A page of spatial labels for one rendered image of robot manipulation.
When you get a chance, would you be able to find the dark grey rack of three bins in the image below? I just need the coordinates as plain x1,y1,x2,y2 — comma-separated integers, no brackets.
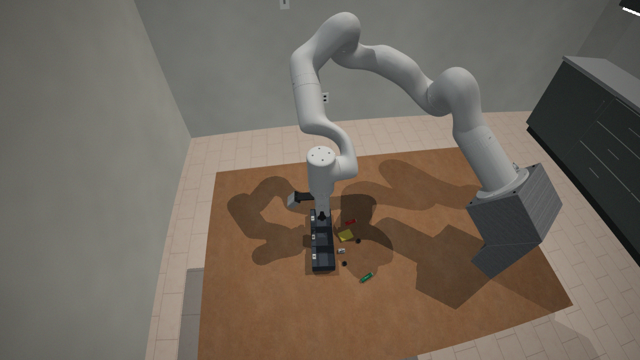
310,208,336,272

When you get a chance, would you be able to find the green aa battery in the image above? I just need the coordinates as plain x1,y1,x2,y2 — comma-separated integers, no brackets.
360,272,373,283

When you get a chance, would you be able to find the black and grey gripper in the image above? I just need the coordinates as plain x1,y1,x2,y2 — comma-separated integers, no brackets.
313,196,330,221

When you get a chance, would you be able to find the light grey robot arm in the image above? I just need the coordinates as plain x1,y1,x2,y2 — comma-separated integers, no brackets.
287,12,529,209

